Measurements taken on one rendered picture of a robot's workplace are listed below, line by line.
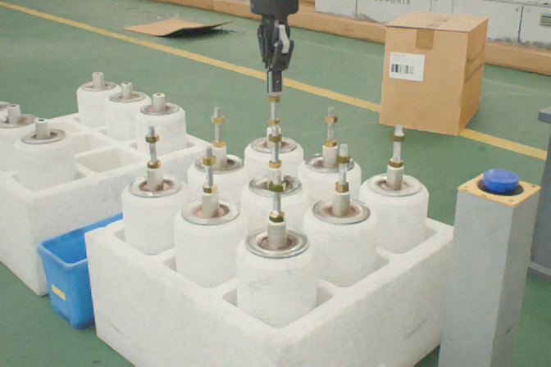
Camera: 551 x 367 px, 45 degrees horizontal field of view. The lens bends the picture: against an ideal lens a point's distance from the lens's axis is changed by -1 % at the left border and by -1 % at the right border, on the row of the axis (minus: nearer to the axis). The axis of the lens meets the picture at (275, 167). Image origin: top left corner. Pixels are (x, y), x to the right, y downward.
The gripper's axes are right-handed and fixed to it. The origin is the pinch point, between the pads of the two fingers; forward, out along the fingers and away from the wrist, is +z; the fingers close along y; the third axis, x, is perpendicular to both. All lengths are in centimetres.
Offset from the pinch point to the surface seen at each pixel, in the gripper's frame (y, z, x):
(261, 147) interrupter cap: 1.0, 10.4, -2.4
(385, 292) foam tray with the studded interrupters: 33.0, 19.4, 4.9
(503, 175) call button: 38.0, 2.9, 16.3
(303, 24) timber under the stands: -241, 33, 86
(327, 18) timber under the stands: -225, 28, 93
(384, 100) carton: -76, 28, 56
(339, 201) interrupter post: 27.1, 8.9, 0.5
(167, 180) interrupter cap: 10.2, 10.5, -18.8
